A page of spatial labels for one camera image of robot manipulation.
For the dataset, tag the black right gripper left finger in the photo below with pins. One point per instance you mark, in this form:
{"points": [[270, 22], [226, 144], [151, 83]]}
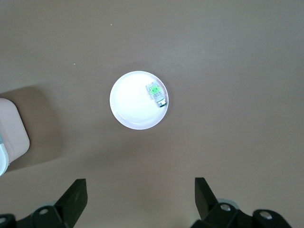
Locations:
{"points": [[71, 204]]}

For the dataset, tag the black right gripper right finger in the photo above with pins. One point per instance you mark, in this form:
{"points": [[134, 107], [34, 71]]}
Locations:
{"points": [[209, 204]]}

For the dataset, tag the white lidded box grey latches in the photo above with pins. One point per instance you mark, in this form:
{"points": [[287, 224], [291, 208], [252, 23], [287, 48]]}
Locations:
{"points": [[12, 128]]}

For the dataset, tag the pink round plate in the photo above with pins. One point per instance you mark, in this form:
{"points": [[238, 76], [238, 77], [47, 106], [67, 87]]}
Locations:
{"points": [[133, 114]]}

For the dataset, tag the brown table mat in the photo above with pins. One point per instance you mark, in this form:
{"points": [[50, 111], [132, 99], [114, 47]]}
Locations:
{"points": [[213, 47]]}

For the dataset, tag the green white push-button switch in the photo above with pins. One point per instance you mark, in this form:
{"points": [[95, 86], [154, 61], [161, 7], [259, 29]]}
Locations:
{"points": [[157, 95]]}

